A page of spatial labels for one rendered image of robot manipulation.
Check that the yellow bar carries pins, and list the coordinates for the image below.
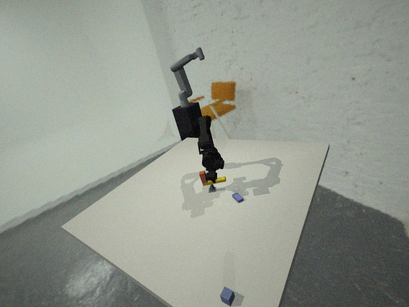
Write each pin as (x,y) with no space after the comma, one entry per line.
(209,182)

